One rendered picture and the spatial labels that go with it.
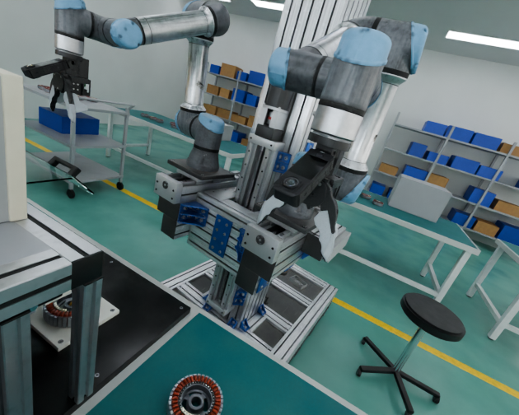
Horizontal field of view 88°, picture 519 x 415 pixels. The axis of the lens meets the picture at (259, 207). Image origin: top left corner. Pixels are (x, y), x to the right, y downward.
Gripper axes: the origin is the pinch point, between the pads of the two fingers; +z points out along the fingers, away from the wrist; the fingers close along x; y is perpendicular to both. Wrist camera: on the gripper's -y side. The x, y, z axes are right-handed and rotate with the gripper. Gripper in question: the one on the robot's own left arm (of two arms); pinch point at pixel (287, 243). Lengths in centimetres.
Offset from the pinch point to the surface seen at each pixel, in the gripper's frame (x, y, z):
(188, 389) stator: 6.7, -9.5, 37.5
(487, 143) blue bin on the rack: -83, 612, -71
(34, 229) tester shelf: 27.5, -28.6, 3.8
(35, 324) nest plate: 42, -24, 37
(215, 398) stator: 0.9, -7.1, 36.8
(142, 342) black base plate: 23.2, -9.1, 38.3
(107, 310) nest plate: 36, -11, 37
